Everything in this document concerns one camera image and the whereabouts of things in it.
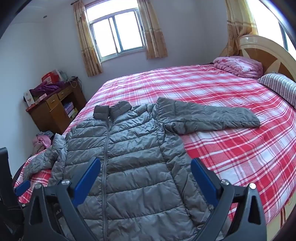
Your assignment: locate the striped pillow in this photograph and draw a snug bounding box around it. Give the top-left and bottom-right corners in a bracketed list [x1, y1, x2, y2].
[257, 73, 296, 108]

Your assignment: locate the sliding glass window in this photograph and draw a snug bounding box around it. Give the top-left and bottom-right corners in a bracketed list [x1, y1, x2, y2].
[85, 0, 148, 62]

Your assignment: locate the beige floral curtain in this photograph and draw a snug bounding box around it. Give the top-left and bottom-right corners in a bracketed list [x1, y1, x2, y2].
[137, 0, 168, 60]
[73, 0, 103, 77]

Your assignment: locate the window beside headboard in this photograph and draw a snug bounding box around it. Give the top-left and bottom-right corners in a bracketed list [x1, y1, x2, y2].
[254, 0, 296, 54]

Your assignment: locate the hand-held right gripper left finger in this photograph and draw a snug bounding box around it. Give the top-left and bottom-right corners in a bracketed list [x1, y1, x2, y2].
[23, 157, 107, 241]

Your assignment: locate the red gift box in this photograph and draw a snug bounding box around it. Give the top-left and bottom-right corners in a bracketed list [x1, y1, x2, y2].
[42, 70, 59, 85]

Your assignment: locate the brown wooden desk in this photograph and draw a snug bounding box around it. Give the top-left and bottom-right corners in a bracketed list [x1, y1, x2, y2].
[25, 77, 87, 135]

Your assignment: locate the purple cloth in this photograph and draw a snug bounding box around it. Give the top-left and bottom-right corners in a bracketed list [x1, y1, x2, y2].
[31, 81, 64, 96]

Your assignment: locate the grey puffer jacket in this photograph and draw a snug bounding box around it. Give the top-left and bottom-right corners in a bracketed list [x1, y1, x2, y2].
[23, 97, 261, 241]

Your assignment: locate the flat red box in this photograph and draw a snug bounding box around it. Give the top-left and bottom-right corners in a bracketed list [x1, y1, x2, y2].
[25, 94, 48, 112]

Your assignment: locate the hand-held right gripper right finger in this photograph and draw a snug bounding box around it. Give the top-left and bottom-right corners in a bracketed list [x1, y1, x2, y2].
[191, 158, 267, 241]

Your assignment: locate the yellow floral curtain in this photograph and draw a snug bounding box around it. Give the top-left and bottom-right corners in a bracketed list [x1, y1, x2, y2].
[223, 0, 258, 58]

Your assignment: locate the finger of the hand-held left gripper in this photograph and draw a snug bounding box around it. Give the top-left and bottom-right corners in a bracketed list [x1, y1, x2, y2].
[14, 180, 31, 197]

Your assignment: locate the stack of books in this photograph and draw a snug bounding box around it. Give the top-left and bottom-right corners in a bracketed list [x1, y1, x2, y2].
[63, 102, 78, 120]

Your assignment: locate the white printed box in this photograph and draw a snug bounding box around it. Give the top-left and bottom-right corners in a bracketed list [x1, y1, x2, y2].
[23, 89, 35, 108]

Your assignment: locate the pink folded quilt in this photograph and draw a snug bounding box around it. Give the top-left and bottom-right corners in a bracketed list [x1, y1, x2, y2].
[213, 56, 263, 78]

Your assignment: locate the pile of pink clothes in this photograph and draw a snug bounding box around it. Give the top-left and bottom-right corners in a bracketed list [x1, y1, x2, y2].
[32, 131, 55, 154]

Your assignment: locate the cream wooden headboard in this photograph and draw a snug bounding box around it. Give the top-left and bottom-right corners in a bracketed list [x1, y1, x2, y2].
[238, 35, 296, 84]

